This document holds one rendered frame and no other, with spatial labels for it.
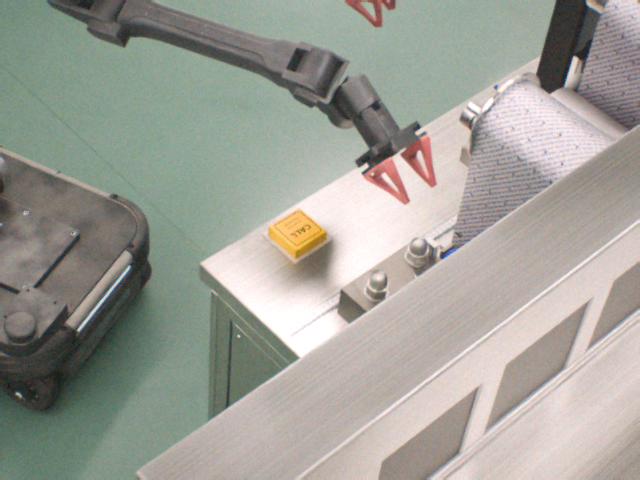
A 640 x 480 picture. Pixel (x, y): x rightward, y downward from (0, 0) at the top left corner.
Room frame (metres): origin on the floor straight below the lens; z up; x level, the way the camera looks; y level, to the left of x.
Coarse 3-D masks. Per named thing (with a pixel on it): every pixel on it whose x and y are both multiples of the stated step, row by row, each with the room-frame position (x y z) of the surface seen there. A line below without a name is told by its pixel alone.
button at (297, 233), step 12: (288, 216) 1.40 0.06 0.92; (300, 216) 1.41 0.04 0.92; (276, 228) 1.37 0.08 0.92; (288, 228) 1.38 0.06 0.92; (300, 228) 1.38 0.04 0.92; (312, 228) 1.38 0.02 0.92; (276, 240) 1.36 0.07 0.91; (288, 240) 1.35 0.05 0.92; (300, 240) 1.35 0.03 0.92; (312, 240) 1.36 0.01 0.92; (324, 240) 1.38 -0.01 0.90; (288, 252) 1.34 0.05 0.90; (300, 252) 1.34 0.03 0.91
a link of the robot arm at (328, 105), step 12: (324, 48) 1.49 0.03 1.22; (348, 60) 1.48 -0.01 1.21; (336, 84) 1.45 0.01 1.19; (300, 96) 1.42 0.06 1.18; (312, 96) 1.42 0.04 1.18; (312, 108) 1.43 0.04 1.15; (324, 108) 1.43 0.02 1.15; (336, 108) 1.46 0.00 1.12; (336, 120) 1.47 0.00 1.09; (348, 120) 1.45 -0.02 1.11
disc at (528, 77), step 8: (512, 80) 1.34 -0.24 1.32; (520, 80) 1.35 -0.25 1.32; (528, 80) 1.36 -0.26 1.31; (536, 80) 1.38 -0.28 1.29; (504, 88) 1.33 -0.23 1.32; (496, 96) 1.31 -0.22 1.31; (488, 104) 1.31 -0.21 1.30; (480, 120) 1.29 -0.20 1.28; (472, 128) 1.29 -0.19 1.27; (472, 136) 1.29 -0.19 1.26; (472, 144) 1.29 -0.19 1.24; (472, 152) 1.29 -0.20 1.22
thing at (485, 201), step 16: (480, 176) 1.28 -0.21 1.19; (464, 192) 1.29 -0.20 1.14; (480, 192) 1.27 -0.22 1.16; (496, 192) 1.26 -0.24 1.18; (512, 192) 1.24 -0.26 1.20; (464, 208) 1.29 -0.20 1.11; (480, 208) 1.27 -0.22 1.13; (496, 208) 1.25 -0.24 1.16; (512, 208) 1.24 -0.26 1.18; (464, 224) 1.28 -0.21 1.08; (480, 224) 1.27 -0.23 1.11; (464, 240) 1.28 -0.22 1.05
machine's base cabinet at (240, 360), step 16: (224, 304) 1.26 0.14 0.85; (224, 320) 1.26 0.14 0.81; (240, 320) 1.23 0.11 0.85; (224, 336) 1.26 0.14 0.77; (240, 336) 1.23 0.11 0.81; (256, 336) 1.21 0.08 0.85; (224, 352) 1.26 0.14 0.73; (240, 352) 1.23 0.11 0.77; (256, 352) 1.21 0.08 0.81; (272, 352) 1.18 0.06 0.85; (224, 368) 1.25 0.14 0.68; (240, 368) 1.23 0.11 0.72; (256, 368) 1.20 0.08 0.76; (272, 368) 1.18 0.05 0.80; (224, 384) 1.25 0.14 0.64; (240, 384) 1.23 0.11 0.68; (256, 384) 1.20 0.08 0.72; (208, 400) 1.28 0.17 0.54; (224, 400) 1.25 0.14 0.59; (208, 416) 1.28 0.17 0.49
